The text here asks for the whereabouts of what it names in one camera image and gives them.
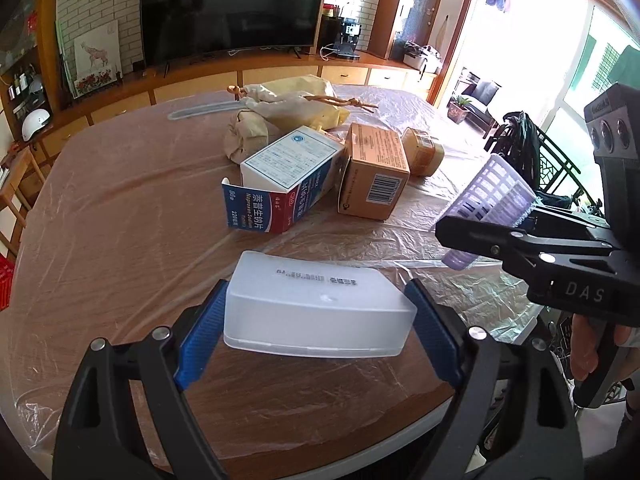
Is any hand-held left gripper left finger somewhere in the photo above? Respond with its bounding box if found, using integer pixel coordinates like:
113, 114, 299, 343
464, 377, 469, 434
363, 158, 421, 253
51, 280, 232, 480

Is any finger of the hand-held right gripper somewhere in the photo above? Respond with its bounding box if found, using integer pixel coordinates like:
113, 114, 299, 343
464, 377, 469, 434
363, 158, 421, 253
434, 215, 568, 286
522, 206, 615, 236

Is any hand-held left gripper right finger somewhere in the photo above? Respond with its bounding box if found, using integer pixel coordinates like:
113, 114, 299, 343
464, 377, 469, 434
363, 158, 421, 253
404, 277, 586, 480

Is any purple plastic basket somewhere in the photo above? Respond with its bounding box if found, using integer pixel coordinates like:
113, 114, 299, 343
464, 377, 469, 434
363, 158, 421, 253
429, 153, 538, 271

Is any white translucent plastic box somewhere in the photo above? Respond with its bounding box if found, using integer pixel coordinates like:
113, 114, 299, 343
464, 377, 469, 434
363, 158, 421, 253
222, 250, 418, 359

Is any person's right hand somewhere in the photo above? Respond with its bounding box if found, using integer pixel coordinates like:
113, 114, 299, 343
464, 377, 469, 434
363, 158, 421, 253
569, 316, 640, 383

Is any dark wooden chair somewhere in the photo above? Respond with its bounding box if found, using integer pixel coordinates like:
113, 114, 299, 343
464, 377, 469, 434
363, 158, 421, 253
530, 130, 601, 211

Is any black bag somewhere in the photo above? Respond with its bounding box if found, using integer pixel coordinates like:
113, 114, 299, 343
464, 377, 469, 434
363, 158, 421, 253
492, 111, 546, 191

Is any small tan jar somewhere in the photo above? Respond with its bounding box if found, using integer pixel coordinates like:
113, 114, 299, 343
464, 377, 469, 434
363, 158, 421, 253
401, 127, 446, 177

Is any brown cardboard box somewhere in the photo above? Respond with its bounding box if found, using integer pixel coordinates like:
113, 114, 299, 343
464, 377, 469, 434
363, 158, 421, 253
336, 122, 412, 221

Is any potted plant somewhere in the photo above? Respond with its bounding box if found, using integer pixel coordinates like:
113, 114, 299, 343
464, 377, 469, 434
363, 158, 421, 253
446, 95, 473, 125

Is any balcony armchair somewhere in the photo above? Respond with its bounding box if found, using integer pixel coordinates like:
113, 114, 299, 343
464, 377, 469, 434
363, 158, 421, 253
457, 67, 503, 133

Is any hanging green garment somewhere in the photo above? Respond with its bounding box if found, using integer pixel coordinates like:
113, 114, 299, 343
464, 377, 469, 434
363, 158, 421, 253
607, 45, 640, 96

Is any blue and white medicine box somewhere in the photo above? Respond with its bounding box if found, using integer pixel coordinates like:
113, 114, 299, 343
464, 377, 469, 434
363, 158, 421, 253
221, 126, 349, 234

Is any red plastic crate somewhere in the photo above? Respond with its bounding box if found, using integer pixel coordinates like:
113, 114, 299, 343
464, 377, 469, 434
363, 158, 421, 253
0, 254, 16, 311

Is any crumpled brown paper bag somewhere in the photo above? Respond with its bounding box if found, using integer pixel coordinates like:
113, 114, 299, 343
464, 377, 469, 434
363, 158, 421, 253
222, 109, 283, 166

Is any beige paper bag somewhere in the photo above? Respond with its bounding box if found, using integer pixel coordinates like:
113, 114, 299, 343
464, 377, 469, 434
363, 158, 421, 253
242, 76, 351, 132

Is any light wooden chair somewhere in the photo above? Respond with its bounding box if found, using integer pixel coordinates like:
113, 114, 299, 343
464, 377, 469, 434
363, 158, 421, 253
0, 147, 46, 261

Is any black coffee machine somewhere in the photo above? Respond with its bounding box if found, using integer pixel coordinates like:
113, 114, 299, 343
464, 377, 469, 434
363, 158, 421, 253
334, 17, 362, 61

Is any wooden television cabinet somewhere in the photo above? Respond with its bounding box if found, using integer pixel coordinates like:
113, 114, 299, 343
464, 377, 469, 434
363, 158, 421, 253
30, 49, 441, 161

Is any white helmet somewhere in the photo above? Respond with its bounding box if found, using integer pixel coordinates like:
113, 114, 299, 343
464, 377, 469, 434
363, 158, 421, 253
21, 108, 53, 142

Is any framed animal painting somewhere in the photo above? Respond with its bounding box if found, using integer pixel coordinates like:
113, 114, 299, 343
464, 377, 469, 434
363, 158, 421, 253
74, 20, 123, 98

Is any black flat television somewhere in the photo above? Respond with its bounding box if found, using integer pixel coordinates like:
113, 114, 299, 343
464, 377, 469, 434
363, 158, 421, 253
139, 0, 329, 68

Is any white box with cables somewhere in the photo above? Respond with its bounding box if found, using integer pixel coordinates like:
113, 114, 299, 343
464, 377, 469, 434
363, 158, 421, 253
402, 42, 443, 76

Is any brown twine handle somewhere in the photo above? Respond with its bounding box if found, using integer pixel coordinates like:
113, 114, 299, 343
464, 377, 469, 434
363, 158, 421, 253
227, 85, 379, 111

